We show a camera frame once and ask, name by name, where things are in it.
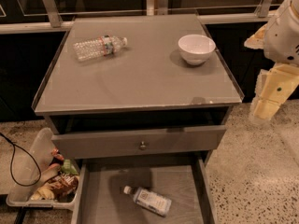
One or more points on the blue plastic bottle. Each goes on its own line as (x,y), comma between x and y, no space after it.
(149,200)

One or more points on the grey top drawer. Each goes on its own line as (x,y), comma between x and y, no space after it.
(126,143)

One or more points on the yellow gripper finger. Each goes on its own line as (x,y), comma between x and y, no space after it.
(273,88)
(256,41)

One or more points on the clear plastic water bottle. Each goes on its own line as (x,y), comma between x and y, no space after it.
(99,47)

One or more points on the grey drawer cabinet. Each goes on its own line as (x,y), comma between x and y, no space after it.
(146,85)

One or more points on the grey open middle drawer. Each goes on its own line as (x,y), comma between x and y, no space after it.
(100,198)

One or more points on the clear plastic bin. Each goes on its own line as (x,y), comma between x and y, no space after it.
(28,172)

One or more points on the metal railing frame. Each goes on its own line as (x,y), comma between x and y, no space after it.
(37,16)

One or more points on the white ceramic bowl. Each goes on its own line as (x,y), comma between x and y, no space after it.
(196,49)

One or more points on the round metal drawer knob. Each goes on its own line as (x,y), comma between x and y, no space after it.
(142,145)

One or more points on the snack packets in bin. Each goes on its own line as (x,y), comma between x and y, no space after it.
(58,180)

